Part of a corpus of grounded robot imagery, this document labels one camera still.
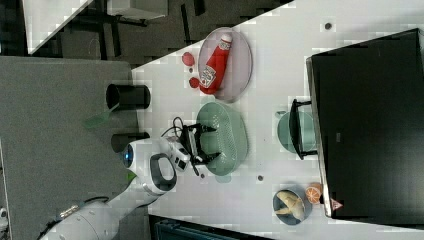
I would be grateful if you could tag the small red toy strawberry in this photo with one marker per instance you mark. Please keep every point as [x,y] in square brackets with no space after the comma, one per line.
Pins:
[194,82]

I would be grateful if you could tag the black toaster oven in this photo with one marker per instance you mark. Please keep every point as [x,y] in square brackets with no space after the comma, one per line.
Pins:
[367,103]

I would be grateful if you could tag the green toy pear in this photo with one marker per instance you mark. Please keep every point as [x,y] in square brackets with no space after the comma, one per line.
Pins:
[130,176]

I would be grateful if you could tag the grey round plate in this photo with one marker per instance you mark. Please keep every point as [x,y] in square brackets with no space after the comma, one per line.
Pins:
[238,68]

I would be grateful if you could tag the green plastic spatula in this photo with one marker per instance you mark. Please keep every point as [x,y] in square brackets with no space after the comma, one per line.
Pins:
[99,119]

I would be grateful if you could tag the blue bowl with food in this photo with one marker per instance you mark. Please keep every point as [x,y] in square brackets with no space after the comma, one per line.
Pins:
[290,207]

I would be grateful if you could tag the green plastic strainer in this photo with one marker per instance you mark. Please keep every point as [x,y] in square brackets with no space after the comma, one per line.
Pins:
[229,139]

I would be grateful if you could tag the red ketchup bottle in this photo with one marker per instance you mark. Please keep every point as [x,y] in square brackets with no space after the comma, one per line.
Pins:
[212,75]

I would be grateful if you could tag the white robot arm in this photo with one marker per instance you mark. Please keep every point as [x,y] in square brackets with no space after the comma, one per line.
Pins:
[155,163]

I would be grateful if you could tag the orange slice toy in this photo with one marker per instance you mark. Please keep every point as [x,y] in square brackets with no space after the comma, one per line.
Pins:
[314,192]

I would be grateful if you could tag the green mug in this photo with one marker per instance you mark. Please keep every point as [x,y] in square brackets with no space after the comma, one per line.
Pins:
[296,132]

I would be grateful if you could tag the black round pot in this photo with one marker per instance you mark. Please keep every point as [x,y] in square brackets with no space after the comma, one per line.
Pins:
[128,97]

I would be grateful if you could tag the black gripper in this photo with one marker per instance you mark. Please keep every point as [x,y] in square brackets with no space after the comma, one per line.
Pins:
[190,139]

